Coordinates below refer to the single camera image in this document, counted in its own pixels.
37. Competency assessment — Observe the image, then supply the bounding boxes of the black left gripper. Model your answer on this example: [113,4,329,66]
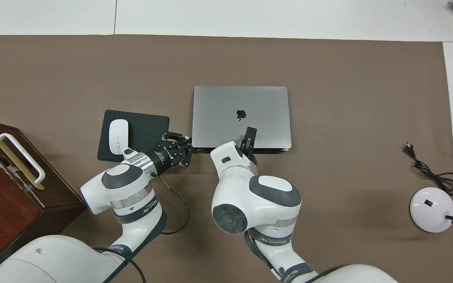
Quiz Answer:
[146,132,194,176]

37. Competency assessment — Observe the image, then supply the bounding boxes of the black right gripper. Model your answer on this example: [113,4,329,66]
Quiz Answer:
[239,126,259,166]

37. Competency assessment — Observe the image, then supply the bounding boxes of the grey apple laptop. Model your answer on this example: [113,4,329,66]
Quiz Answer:
[192,86,292,154]

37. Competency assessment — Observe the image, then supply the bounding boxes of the black mouse pad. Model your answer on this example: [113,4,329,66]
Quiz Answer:
[97,110,170,163]

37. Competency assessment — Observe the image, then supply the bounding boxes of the white computer mouse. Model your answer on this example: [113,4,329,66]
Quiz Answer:
[109,119,129,155]

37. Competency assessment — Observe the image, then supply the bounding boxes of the brown table mat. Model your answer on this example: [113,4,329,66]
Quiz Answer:
[0,35,453,283]

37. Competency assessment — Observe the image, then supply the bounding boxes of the dark brown wooden box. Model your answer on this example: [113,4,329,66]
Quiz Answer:
[0,117,86,276]

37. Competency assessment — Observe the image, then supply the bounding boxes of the white desk lamp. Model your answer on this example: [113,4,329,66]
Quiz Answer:
[409,161,453,233]

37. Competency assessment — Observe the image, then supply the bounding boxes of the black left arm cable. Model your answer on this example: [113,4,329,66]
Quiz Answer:
[93,175,191,283]

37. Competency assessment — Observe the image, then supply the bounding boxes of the white box handle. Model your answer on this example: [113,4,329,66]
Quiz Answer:
[0,133,45,184]

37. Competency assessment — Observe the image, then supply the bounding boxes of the black lamp power cable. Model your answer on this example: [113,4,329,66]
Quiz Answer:
[405,142,453,196]

